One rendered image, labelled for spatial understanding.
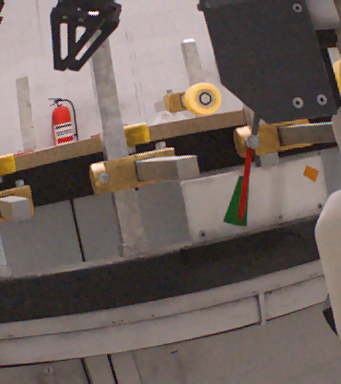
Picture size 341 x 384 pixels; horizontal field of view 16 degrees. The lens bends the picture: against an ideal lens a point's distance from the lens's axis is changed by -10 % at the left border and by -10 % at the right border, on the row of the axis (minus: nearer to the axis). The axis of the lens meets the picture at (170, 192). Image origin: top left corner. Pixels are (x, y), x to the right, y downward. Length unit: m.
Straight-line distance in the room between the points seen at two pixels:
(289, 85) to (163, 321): 1.16
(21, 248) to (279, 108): 1.31
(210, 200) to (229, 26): 1.10
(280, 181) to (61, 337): 0.47
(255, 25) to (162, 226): 1.32
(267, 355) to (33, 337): 0.56
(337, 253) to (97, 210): 1.29
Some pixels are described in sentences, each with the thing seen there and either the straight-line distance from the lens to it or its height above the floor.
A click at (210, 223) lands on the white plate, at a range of 2.15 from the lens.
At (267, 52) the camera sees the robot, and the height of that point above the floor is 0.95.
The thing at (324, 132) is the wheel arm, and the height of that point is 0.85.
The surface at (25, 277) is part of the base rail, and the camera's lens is 2.09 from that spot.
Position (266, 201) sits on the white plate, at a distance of 2.18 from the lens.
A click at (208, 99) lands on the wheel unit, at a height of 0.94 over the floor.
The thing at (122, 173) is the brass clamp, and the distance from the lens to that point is 2.12.
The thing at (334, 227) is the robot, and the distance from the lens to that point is 1.09.
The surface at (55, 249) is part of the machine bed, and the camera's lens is 2.33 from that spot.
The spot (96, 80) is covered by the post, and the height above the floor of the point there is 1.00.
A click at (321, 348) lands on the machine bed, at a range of 2.52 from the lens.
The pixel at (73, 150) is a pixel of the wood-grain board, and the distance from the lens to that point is 2.28.
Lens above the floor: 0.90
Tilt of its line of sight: 3 degrees down
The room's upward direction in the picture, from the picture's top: 11 degrees counter-clockwise
